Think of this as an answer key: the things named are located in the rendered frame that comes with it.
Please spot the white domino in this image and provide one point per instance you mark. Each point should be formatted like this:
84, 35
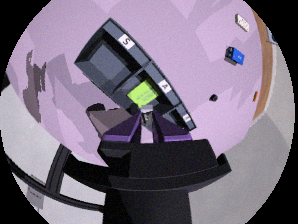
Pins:
242, 23

